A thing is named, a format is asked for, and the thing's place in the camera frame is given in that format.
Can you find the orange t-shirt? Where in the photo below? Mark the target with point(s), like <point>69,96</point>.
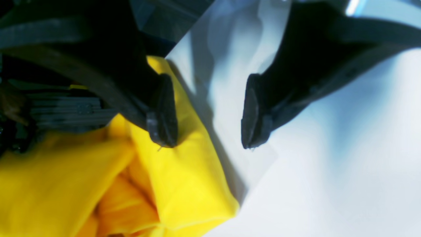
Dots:
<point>116,182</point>

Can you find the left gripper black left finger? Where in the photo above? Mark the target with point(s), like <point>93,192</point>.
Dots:
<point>96,43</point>

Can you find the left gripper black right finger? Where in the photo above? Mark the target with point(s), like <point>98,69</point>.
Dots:
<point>326,45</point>

